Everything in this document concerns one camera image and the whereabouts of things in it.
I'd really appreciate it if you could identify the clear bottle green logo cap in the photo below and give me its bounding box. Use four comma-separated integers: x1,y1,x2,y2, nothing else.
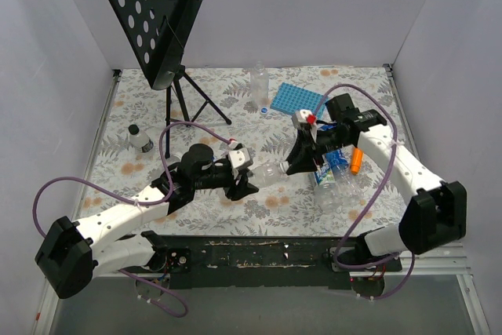
249,161,289,189

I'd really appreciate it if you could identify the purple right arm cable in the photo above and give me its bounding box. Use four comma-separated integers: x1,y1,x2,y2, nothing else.
307,83,416,300

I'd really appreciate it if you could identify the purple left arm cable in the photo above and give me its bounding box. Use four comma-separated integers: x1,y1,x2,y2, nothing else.
31,121,238,319

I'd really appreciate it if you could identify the large crumpled clear bottle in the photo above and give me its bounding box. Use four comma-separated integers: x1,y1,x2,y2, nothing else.
313,170,366,210

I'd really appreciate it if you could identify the small black cap bottle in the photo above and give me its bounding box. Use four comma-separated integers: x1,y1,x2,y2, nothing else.
128,124,154,153

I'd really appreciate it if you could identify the clear bottle pocari cap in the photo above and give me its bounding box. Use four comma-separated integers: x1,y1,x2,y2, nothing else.
249,61,269,111

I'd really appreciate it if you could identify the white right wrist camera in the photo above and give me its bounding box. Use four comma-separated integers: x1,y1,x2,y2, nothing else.
292,109,317,129

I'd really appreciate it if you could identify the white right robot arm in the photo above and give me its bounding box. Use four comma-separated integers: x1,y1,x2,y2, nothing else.
286,93,467,271

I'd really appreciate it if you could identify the green label drink bottle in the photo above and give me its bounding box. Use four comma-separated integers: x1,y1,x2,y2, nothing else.
310,165,336,188

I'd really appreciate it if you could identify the blue studded building plate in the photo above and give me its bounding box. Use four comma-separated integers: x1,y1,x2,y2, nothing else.
271,82,322,115

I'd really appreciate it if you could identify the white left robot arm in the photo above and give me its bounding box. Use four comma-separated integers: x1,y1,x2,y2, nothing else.
35,143,258,299

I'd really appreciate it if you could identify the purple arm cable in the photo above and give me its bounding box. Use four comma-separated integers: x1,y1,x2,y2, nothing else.
307,83,416,300
31,121,238,319

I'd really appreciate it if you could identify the black music stand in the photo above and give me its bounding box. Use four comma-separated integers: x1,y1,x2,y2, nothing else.
96,0,232,147

